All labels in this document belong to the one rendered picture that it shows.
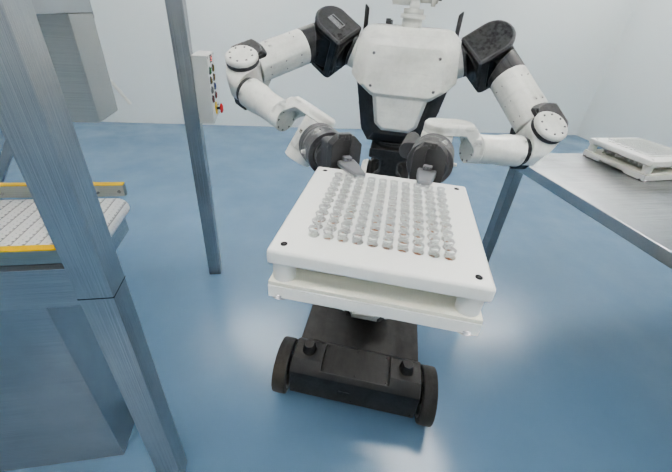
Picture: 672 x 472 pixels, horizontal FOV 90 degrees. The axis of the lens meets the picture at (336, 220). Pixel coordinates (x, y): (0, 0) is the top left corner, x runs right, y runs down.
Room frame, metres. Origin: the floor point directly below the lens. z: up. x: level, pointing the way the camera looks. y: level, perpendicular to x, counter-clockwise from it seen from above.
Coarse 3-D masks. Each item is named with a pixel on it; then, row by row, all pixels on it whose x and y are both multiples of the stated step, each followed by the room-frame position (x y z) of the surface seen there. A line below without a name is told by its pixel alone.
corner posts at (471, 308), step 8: (280, 272) 0.29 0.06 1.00; (288, 272) 0.30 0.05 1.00; (280, 280) 0.29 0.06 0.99; (288, 280) 0.30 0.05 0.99; (456, 304) 0.27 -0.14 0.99; (464, 304) 0.27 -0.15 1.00; (472, 304) 0.26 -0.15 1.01; (480, 304) 0.26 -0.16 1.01; (464, 312) 0.26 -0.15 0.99; (472, 312) 0.26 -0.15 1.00
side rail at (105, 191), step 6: (6, 186) 0.69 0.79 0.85; (12, 186) 0.70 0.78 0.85; (18, 186) 0.70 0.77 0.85; (24, 186) 0.70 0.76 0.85; (96, 186) 0.73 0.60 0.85; (102, 186) 0.74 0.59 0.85; (108, 186) 0.74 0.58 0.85; (114, 186) 0.74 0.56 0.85; (120, 186) 0.75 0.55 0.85; (0, 192) 0.69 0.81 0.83; (6, 192) 0.69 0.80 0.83; (12, 192) 0.70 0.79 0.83; (18, 192) 0.70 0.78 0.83; (24, 192) 0.70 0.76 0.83; (96, 192) 0.73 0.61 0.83; (102, 192) 0.74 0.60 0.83; (108, 192) 0.74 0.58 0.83; (114, 192) 0.74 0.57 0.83; (120, 192) 0.74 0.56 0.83; (126, 192) 0.76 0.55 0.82
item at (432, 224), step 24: (360, 192) 0.43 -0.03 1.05; (384, 192) 0.44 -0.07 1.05; (408, 192) 0.44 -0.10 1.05; (432, 192) 0.45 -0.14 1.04; (336, 216) 0.37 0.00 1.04; (360, 216) 0.36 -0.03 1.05; (408, 216) 0.38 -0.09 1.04; (432, 216) 0.38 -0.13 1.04; (408, 240) 0.33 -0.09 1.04; (432, 240) 0.32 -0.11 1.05
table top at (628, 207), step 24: (528, 168) 1.13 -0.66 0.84; (552, 168) 1.14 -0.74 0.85; (576, 168) 1.16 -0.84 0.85; (600, 168) 1.18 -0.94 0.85; (552, 192) 1.00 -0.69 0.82; (576, 192) 0.94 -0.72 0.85; (600, 192) 0.96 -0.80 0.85; (624, 192) 0.97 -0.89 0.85; (648, 192) 0.99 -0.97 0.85; (600, 216) 0.83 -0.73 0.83; (624, 216) 0.81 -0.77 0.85; (648, 216) 0.82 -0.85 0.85; (648, 240) 0.70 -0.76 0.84
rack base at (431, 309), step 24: (288, 288) 0.29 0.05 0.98; (312, 288) 0.29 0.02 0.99; (336, 288) 0.29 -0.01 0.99; (360, 288) 0.29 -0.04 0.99; (384, 288) 0.30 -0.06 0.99; (408, 288) 0.30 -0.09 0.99; (360, 312) 0.28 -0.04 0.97; (384, 312) 0.27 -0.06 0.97; (408, 312) 0.27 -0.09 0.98; (432, 312) 0.27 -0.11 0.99; (456, 312) 0.27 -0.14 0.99; (480, 312) 0.27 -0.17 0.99
